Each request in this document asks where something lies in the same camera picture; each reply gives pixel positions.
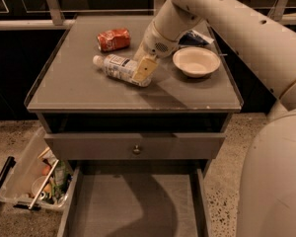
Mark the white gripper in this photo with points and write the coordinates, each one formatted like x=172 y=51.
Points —
x=153 y=44

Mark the clear plastic bottle blue label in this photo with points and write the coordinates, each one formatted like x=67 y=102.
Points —
x=120 y=68

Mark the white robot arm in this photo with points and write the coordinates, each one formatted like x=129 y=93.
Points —
x=267 y=203

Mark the grey drawer cabinet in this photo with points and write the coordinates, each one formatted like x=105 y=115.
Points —
x=71 y=95

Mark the closed top drawer with knob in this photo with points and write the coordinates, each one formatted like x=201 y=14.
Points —
x=134 y=146

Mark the open grey middle drawer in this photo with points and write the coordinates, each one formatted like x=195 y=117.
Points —
x=124 y=200

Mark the crushed red soda can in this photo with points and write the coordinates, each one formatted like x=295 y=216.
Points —
x=113 y=39

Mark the blue crumpled chip bag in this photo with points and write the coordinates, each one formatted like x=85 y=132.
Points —
x=194 y=38

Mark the white paper bowl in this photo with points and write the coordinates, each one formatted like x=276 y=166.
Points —
x=196 y=62

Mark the clear plastic storage bin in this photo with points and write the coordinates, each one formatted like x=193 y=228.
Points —
x=26 y=177

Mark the black flat bar on floor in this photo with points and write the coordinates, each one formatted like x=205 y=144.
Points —
x=9 y=164

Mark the metal window frame railing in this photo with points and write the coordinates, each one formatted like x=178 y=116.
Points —
x=72 y=14

